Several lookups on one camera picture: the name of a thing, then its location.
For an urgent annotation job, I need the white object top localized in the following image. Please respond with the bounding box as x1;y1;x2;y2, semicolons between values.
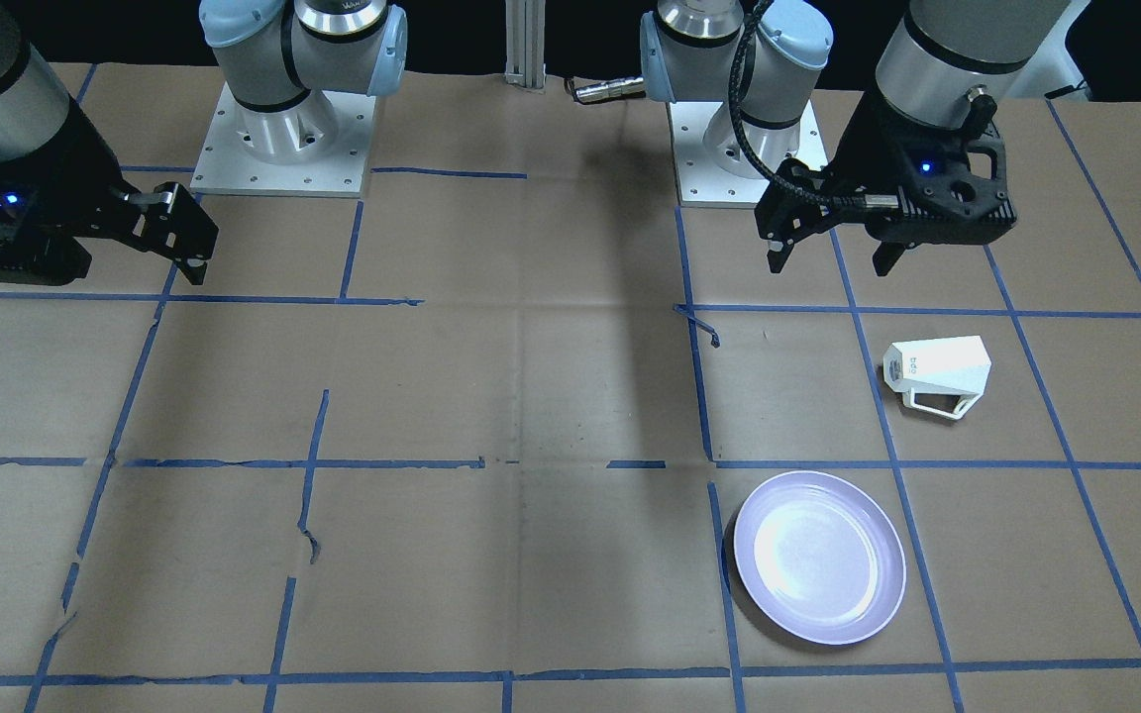
1004;1;1092;102

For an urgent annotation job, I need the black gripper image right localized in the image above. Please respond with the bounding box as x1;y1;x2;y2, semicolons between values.
755;94;913;278

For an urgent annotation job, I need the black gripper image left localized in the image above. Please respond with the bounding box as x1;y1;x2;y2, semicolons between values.
35;99;219;285

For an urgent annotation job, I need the black camera mount image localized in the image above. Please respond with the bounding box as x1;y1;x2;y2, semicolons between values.
0;175;92;287
868;86;1017;250

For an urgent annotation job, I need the silver base plate image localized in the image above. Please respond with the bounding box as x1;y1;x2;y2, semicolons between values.
667;102;828;209
191;87;380;198

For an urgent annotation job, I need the silver base plate image right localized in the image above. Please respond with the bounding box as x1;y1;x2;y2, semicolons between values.
667;102;828;209

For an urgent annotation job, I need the lavender round plate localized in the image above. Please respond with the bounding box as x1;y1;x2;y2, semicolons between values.
733;470;907;646

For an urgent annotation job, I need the silver cable connector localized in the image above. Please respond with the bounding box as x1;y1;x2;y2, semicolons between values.
565;76;646;105

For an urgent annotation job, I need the silver base plate image left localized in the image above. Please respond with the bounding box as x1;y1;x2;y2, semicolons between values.
191;87;380;198

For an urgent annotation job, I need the black camera mount image right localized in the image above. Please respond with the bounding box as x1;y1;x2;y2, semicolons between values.
868;86;1017;250

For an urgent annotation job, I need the black corrugated cable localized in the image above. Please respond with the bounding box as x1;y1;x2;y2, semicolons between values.
729;0;900;211

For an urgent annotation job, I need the aluminium extrusion post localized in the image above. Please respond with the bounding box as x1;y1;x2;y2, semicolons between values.
503;0;547;94

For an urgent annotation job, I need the white angular cup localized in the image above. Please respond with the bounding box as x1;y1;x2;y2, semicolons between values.
882;335;992;421

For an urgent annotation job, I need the black camera mount image left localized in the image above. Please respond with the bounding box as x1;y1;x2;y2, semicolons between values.
0;175;92;287

